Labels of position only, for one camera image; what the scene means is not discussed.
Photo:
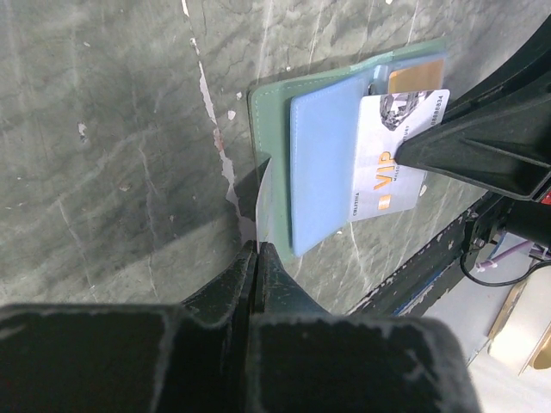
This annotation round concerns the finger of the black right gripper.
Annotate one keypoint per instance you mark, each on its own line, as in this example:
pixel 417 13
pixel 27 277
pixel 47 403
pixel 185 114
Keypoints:
pixel 503 148

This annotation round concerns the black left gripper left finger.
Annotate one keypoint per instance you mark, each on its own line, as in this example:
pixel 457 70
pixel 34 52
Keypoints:
pixel 183 357

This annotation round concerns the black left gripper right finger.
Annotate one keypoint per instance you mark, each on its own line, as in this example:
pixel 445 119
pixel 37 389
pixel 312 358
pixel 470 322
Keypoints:
pixel 317 362

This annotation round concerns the white gold VIP card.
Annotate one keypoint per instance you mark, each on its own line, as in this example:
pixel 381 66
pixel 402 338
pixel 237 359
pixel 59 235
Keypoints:
pixel 379 185

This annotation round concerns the green card holder book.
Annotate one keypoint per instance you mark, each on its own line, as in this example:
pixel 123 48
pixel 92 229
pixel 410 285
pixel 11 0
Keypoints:
pixel 305 132

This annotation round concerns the gold VIP credit card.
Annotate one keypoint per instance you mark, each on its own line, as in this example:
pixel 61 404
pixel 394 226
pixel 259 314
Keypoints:
pixel 425 76

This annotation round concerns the white bin with tan scoop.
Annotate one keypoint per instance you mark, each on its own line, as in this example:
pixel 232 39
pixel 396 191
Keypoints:
pixel 523 325

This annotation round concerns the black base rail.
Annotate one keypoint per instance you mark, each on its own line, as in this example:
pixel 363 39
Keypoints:
pixel 406 282

